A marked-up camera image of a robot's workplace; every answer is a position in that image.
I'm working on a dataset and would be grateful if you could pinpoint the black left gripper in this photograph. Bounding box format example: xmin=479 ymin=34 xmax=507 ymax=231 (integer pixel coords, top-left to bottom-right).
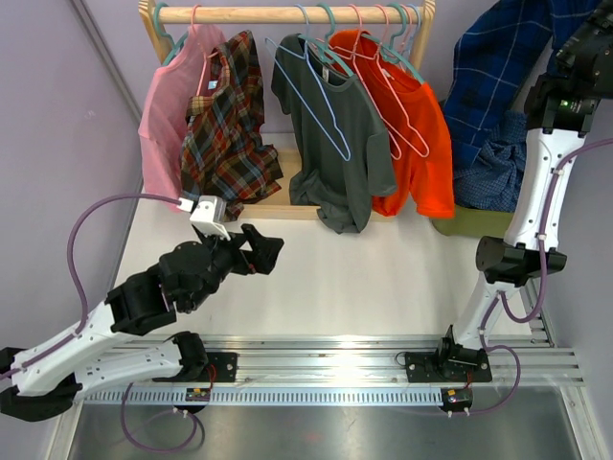
xmin=186 ymin=223 xmax=284 ymax=311

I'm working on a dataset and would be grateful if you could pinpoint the red brown plaid shirt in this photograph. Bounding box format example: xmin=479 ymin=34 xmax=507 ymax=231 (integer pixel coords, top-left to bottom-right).
xmin=179 ymin=31 xmax=284 ymax=221

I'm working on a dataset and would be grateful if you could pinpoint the light blue wire hanger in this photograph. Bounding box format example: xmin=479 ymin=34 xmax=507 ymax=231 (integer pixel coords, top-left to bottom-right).
xmin=264 ymin=4 xmax=352 ymax=162

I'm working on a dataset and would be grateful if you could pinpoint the blue plaid shirt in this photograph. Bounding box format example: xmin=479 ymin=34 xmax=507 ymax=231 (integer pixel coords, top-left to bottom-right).
xmin=443 ymin=0 xmax=599 ymax=170

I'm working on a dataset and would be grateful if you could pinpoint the pink hanger with plaid shirt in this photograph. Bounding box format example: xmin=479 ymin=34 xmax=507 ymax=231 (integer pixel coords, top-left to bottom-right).
xmin=190 ymin=5 xmax=224 ymax=96

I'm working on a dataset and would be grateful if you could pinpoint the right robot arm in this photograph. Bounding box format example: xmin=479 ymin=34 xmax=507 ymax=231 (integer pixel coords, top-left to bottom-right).
xmin=423 ymin=1 xmax=612 ymax=382

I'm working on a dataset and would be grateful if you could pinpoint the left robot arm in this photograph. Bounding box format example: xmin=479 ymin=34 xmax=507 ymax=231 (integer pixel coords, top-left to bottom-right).
xmin=1 ymin=224 xmax=284 ymax=422

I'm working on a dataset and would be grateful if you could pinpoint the dark grey shirt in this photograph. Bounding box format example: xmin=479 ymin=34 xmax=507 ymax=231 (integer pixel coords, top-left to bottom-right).
xmin=271 ymin=34 xmax=397 ymax=234

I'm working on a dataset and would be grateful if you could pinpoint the pink shirt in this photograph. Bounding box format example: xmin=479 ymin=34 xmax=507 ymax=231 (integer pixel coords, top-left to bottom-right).
xmin=138 ymin=31 xmax=202 ymax=198

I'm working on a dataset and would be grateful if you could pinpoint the orange t-shirt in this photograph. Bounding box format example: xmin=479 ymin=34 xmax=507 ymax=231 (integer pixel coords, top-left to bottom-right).
xmin=329 ymin=28 xmax=456 ymax=219

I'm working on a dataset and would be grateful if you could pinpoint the teal hanger with grey shirt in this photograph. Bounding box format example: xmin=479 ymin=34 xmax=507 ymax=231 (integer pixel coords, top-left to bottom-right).
xmin=310 ymin=2 xmax=353 ymax=77

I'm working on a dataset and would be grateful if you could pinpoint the teal hanger with pink shirt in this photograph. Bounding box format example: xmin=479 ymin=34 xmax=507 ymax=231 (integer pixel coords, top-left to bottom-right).
xmin=153 ymin=2 xmax=188 ymax=66

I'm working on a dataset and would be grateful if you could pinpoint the teal hanger with orange shirt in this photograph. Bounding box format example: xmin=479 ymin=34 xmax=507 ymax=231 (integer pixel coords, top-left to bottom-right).
xmin=366 ymin=2 xmax=425 ymax=87

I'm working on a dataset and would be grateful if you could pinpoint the blue checked shirt in basket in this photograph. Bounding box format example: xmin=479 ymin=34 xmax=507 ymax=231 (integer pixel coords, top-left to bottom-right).
xmin=453 ymin=110 xmax=527 ymax=213

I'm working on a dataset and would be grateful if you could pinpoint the pink hanger at rack end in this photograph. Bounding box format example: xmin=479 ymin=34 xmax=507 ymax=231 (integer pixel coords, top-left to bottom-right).
xmin=400 ymin=4 xmax=417 ymax=58

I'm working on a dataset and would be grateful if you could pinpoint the blue hanger at rack end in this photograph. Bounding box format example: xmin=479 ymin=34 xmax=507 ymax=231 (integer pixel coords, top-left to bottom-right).
xmin=405 ymin=4 xmax=423 ymax=57

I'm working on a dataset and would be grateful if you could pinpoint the wooden clothes rack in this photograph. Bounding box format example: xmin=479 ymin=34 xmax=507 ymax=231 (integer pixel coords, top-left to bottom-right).
xmin=137 ymin=0 xmax=438 ymax=221

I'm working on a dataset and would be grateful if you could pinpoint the green laundry basket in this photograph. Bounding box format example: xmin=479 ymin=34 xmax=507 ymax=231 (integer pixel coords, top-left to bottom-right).
xmin=430 ymin=205 xmax=513 ymax=239

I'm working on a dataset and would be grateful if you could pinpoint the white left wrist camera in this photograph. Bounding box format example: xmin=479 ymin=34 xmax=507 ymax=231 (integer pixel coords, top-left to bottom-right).
xmin=178 ymin=195 xmax=230 ymax=241

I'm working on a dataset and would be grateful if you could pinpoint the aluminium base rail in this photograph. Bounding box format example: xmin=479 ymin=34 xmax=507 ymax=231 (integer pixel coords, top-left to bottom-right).
xmin=86 ymin=336 xmax=584 ymax=406

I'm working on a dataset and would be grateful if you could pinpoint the pink empty wire hanger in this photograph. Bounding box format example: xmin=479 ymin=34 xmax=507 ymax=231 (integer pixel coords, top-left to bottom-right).
xmin=353 ymin=4 xmax=430 ymax=157
xmin=329 ymin=28 xmax=403 ymax=160

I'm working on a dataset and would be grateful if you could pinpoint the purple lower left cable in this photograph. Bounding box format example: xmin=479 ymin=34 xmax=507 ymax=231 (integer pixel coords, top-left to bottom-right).
xmin=119 ymin=380 xmax=208 ymax=454

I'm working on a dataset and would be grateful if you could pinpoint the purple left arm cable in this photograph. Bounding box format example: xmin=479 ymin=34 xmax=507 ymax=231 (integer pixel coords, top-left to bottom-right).
xmin=0 ymin=194 xmax=183 ymax=382

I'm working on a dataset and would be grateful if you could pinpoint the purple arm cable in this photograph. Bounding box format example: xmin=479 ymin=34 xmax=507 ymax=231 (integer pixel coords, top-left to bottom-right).
xmin=478 ymin=138 xmax=613 ymax=418
xmin=0 ymin=194 xmax=183 ymax=382

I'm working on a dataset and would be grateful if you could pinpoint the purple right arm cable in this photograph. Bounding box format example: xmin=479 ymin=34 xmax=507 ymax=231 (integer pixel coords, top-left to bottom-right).
xmin=478 ymin=138 xmax=613 ymax=418

